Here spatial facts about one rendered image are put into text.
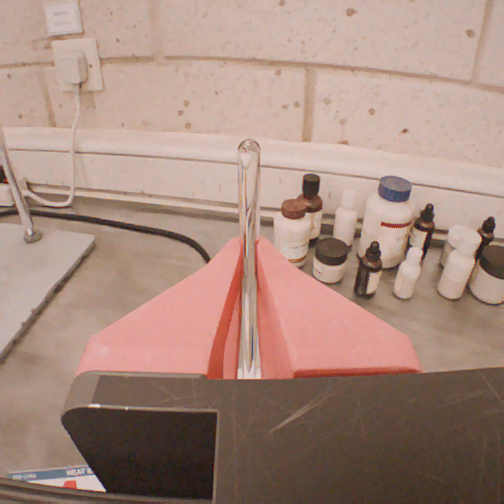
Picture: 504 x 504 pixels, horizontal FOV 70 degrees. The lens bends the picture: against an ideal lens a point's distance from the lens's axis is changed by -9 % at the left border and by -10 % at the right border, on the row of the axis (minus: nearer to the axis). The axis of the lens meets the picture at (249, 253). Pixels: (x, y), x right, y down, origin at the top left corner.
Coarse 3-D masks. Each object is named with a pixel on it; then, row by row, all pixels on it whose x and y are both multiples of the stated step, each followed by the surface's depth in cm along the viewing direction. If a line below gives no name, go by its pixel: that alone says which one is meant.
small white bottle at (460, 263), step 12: (468, 240) 43; (456, 252) 45; (468, 252) 43; (456, 264) 45; (468, 264) 44; (444, 276) 47; (456, 276) 45; (468, 276) 45; (444, 288) 47; (456, 288) 46
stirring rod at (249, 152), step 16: (240, 144) 10; (256, 144) 10; (240, 160) 10; (256, 160) 10; (240, 176) 10; (256, 176) 10; (240, 192) 11; (256, 192) 10; (240, 208) 11; (256, 208) 11; (240, 224) 11; (256, 224) 11; (240, 240) 11; (256, 240) 11; (256, 256) 12; (256, 272) 12; (256, 288) 12; (256, 320) 13; (256, 336) 14; (256, 352) 14; (256, 368) 15
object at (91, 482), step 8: (40, 480) 26; (48, 480) 27; (56, 480) 27; (64, 480) 27; (72, 480) 27; (80, 480) 27; (88, 480) 27; (96, 480) 27; (80, 488) 27; (88, 488) 27; (96, 488) 27
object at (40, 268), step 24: (0, 240) 56; (24, 240) 56; (48, 240) 56; (72, 240) 56; (0, 264) 52; (24, 264) 52; (48, 264) 52; (72, 264) 52; (0, 288) 48; (24, 288) 48; (48, 288) 48; (0, 312) 44; (24, 312) 44; (0, 336) 41; (0, 360) 40
